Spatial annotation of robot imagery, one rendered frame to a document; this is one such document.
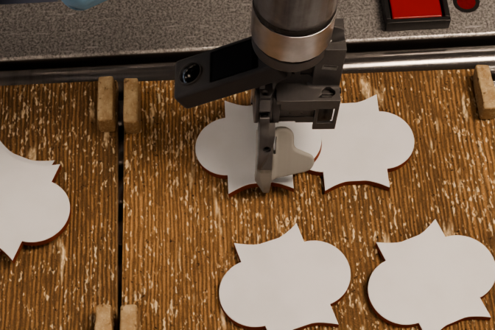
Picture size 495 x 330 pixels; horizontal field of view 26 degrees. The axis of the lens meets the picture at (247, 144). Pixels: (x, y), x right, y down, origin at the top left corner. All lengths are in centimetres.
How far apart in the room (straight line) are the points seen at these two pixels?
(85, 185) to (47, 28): 23
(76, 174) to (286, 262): 25
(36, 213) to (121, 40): 26
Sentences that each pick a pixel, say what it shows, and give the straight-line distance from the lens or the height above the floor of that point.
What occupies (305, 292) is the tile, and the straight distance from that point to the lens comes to 108.
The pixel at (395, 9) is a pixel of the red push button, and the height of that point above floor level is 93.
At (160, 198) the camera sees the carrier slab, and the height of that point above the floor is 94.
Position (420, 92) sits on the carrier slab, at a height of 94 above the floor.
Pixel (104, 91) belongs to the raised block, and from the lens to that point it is 118.
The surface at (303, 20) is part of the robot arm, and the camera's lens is 92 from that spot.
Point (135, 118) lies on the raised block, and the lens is 116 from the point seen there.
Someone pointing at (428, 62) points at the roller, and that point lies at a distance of 127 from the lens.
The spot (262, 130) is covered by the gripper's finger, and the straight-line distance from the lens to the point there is 104.
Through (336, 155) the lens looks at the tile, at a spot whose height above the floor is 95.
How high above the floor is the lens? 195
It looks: 60 degrees down
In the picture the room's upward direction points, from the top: straight up
